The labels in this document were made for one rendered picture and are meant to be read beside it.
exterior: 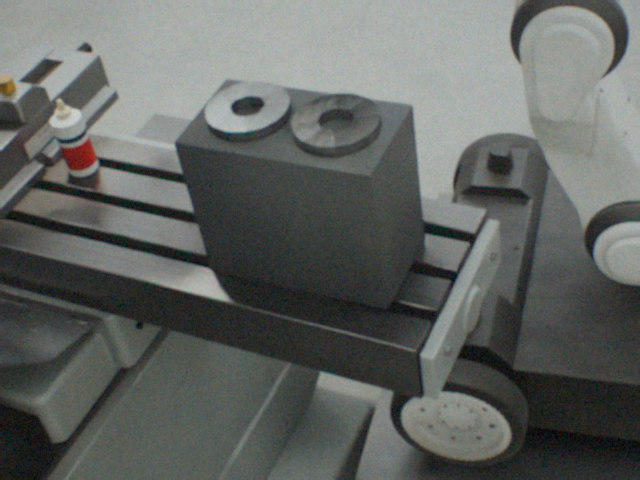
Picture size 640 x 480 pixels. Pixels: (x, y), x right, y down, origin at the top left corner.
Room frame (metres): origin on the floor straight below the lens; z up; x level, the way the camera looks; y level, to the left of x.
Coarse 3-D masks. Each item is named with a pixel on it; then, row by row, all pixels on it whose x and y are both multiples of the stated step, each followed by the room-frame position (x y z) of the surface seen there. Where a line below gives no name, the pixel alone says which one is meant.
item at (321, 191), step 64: (192, 128) 0.88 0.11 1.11; (256, 128) 0.84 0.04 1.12; (320, 128) 0.82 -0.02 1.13; (384, 128) 0.82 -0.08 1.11; (192, 192) 0.86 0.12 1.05; (256, 192) 0.81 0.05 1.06; (320, 192) 0.78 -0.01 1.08; (384, 192) 0.77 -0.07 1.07; (256, 256) 0.82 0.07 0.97; (320, 256) 0.78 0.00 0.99; (384, 256) 0.75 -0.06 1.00
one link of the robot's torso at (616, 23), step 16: (528, 0) 1.08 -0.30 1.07; (544, 0) 1.06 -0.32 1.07; (560, 0) 1.05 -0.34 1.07; (576, 0) 1.05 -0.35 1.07; (592, 0) 1.04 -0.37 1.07; (608, 0) 1.04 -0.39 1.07; (624, 0) 1.06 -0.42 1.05; (528, 16) 1.07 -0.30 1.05; (608, 16) 1.03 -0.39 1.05; (624, 16) 1.04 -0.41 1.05; (512, 32) 1.08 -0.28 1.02; (624, 32) 1.03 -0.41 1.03; (512, 48) 1.08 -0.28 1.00; (624, 48) 1.03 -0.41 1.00
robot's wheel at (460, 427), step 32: (448, 384) 0.90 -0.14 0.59; (480, 384) 0.89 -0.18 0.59; (512, 384) 0.90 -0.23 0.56; (416, 416) 0.94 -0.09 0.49; (448, 416) 0.92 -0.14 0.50; (480, 416) 0.90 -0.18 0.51; (512, 416) 0.87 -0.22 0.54; (416, 448) 0.92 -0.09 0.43; (448, 448) 0.91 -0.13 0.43; (480, 448) 0.89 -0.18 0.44; (512, 448) 0.87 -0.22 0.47
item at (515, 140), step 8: (488, 136) 1.44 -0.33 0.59; (496, 136) 1.43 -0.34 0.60; (504, 136) 1.42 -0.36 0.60; (512, 136) 1.41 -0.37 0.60; (520, 136) 1.41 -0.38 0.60; (528, 136) 1.41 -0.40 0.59; (472, 144) 1.44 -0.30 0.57; (480, 144) 1.42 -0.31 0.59; (488, 144) 1.41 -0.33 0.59; (512, 144) 1.39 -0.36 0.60; (520, 144) 1.39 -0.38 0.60; (528, 144) 1.39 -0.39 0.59; (536, 144) 1.40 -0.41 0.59; (464, 152) 1.44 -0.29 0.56; (472, 152) 1.42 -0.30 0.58; (536, 152) 1.38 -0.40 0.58; (544, 160) 1.36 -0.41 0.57; (456, 168) 1.43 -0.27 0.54; (456, 176) 1.42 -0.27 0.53
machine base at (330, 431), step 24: (312, 408) 1.22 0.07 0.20; (336, 408) 1.21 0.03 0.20; (360, 408) 1.20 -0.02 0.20; (312, 432) 1.16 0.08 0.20; (336, 432) 1.15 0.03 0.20; (360, 432) 1.15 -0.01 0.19; (288, 456) 1.12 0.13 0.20; (312, 456) 1.11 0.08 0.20; (336, 456) 1.10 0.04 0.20; (360, 456) 1.12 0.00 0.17
